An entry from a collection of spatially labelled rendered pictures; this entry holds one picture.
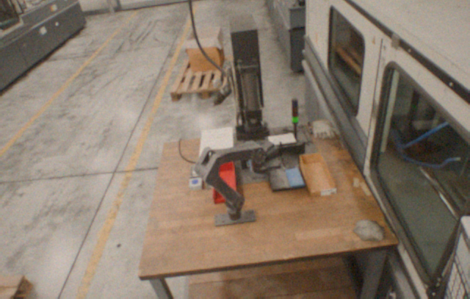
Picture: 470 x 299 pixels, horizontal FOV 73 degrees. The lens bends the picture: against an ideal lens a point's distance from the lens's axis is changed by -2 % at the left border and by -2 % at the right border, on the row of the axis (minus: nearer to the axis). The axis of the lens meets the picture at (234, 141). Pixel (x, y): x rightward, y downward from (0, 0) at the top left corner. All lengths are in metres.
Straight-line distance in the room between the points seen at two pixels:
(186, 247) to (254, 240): 0.31
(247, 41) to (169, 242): 1.00
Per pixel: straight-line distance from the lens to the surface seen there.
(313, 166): 1.83
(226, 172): 1.83
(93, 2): 11.75
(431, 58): 1.22
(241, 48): 1.58
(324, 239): 1.51
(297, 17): 4.67
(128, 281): 2.68
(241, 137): 1.70
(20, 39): 7.80
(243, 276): 2.21
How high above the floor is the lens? 2.10
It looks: 36 degrees down
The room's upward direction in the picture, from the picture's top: 9 degrees counter-clockwise
